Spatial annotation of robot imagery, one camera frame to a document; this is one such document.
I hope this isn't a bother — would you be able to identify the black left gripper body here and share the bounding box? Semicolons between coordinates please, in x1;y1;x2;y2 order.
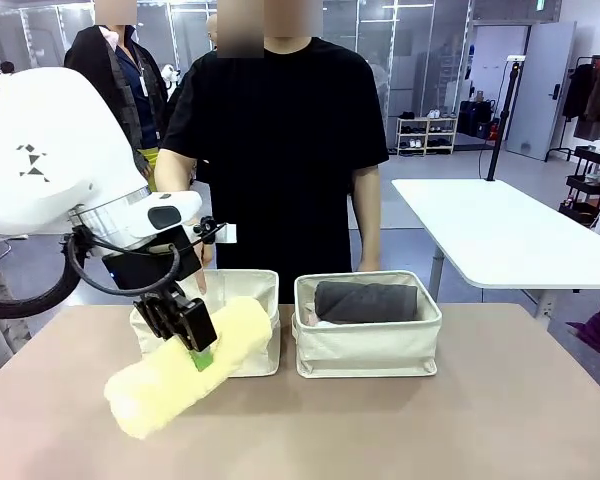
102;227;206;300

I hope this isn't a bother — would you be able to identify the yellow towel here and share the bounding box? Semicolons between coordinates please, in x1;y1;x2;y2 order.
103;295;273;441

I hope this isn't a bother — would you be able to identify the grey towel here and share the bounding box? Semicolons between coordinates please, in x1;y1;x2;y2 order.
313;280;421;324

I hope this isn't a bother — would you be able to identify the person's right forearm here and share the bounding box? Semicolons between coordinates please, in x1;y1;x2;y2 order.
153;162;199;195

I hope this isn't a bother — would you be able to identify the person's left forearm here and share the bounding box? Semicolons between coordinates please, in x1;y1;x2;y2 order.
357;199;384;261

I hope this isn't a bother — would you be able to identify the person's right hand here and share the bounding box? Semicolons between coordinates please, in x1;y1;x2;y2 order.
187;217;216;296

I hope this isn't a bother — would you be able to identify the cream fabric basket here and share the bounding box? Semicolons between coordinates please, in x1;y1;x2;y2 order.
129;268;282;379
290;270;442;380

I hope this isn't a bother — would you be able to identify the grey draped cloth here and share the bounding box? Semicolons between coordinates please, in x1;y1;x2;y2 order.
0;249;31;387

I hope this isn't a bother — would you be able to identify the person in black t-shirt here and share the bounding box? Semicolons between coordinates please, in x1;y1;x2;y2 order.
154;35;390;276

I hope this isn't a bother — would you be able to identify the person in yellow apron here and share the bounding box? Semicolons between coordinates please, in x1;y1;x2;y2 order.
63;9;170;194

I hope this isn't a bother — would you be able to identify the white shoe rack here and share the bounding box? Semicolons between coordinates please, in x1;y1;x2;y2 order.
396;116;459;157

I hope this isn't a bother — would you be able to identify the white table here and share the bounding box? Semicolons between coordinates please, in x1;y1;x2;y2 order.
390;178;600;331

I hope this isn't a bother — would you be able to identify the black suitcase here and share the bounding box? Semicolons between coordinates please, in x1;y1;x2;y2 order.
457;99;501;139

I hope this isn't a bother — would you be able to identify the purple cloth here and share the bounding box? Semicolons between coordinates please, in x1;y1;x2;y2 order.
567;289;600;359

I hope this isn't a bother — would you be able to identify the grey door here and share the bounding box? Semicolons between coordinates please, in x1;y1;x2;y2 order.
504;20;579;162

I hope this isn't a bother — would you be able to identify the black utility cart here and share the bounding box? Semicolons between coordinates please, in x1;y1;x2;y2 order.
558;144;600;226

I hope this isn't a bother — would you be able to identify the black clothes rack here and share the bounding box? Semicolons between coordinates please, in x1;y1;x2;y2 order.
544;54;600;164

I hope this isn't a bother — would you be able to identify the black hanging coat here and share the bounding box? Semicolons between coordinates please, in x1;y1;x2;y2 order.
562;63;597;121

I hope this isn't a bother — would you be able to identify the black left arm cable bundle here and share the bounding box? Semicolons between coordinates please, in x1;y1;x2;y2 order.
0;227;216;319

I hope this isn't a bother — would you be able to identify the black camera pole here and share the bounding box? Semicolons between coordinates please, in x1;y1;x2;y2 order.
485;55;526;182

